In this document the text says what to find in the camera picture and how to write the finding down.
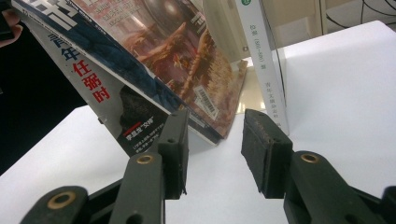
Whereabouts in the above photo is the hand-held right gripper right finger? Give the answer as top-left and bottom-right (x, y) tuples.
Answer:
(240, 108), (294, 200)

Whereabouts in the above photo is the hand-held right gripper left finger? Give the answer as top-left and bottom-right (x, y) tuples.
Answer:
(156, 107), (191, 201)

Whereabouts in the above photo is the thick white book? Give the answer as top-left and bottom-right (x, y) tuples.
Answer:
(234, 0), (290, 136)

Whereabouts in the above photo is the black magazine bundle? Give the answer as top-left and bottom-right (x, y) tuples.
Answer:
(10, 0), (248, 157)

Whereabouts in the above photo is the black wall cable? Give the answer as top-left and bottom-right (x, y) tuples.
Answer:
(360, 0), (396, 26)

